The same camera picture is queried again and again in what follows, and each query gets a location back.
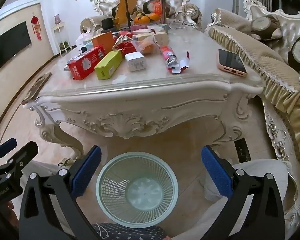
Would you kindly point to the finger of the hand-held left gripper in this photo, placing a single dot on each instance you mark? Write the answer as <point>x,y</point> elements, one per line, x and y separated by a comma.
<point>5,147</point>
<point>22,153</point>

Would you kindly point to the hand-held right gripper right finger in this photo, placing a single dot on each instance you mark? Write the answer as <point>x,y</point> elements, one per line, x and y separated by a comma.
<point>216,175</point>

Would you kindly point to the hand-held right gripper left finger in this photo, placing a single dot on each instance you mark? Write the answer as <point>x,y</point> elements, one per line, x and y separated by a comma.
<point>86,170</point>

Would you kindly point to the light green plastic waste basket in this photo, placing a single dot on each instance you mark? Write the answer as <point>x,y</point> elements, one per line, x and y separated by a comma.
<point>137,192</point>

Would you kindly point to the teal box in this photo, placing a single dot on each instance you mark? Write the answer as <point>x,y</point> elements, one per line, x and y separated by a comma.
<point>89,47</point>

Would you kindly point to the red wrapper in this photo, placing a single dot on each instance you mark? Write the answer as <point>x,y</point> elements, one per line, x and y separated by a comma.
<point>126,47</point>

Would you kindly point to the orange box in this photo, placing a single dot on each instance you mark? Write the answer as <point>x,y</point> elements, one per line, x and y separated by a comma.
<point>103,41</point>

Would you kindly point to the orange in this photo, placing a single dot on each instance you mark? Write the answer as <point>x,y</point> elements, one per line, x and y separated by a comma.
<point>147,47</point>

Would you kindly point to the cream tall box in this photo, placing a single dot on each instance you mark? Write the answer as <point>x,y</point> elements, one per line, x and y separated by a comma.
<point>162,38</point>

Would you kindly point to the person's left hand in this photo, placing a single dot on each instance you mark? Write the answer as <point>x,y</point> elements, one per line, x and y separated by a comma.
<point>10,207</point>

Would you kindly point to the green ribbon bow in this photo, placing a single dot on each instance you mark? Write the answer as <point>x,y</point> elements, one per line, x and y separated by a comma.
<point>65,162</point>

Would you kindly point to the smartphone in patterned case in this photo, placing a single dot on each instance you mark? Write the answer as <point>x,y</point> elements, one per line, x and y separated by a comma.
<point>37,86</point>

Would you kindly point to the ornate cream sofa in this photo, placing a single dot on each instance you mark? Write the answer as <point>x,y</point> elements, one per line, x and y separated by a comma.
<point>277,135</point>
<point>105,5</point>

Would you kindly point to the star patterned navy cushion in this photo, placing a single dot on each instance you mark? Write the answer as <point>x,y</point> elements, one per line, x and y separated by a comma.
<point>130,232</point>

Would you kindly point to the ornate cream coffee table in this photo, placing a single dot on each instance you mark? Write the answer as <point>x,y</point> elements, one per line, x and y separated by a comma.
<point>150,110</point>

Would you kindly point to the red printed box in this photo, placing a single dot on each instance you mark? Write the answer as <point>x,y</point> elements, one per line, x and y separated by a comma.
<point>86,62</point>

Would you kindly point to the beige fringed sofa cover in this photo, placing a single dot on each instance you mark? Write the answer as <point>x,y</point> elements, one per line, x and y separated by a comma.
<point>277,85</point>

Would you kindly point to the smartphone in pink case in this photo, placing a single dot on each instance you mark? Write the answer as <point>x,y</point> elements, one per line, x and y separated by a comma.
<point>231,61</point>

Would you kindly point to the white adapter box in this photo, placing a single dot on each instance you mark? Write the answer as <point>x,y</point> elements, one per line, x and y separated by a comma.
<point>136,61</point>

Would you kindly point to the red hanging decoration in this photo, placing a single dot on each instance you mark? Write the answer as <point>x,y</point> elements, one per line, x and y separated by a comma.
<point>35,26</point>

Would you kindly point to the white plastic bag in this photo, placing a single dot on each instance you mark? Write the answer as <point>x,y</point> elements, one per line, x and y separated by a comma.
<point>83,39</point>

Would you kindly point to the white side table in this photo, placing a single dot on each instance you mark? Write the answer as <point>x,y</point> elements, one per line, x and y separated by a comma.
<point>58,28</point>

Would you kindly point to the pink torn snack wrapper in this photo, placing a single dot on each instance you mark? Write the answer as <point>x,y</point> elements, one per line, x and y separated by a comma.
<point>168,53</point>

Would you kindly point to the purple vase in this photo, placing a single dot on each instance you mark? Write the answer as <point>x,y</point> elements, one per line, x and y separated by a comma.
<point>57,19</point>

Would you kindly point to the small red box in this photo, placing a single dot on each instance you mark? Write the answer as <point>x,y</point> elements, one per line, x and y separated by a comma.
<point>125,34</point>

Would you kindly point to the beige flat box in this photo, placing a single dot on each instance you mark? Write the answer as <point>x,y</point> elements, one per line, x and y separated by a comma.
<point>142,37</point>

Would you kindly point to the black round box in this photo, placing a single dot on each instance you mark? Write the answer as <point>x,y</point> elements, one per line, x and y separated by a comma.
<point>107,23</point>

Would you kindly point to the pink box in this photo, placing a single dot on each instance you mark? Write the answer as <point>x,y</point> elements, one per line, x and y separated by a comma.
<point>140,27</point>

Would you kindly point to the glass tray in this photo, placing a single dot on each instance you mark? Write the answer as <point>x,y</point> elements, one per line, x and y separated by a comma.
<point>178,24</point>

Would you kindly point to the pale green box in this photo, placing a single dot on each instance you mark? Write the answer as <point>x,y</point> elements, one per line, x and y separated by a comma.
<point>160,28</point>

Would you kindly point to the orange fruit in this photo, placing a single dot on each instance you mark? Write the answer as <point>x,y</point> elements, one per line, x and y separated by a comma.
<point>143,20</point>
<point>155,17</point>

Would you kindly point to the black tripod stand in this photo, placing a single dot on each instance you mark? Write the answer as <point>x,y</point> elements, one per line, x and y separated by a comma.
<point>127,7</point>

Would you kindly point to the yellow paper bag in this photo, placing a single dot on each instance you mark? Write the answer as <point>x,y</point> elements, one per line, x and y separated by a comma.
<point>133,4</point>

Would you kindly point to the orange gift packet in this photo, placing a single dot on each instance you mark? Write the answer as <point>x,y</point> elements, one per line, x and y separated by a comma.
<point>156,7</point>

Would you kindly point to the black wall television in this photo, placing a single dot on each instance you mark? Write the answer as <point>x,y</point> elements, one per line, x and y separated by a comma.
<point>10,45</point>

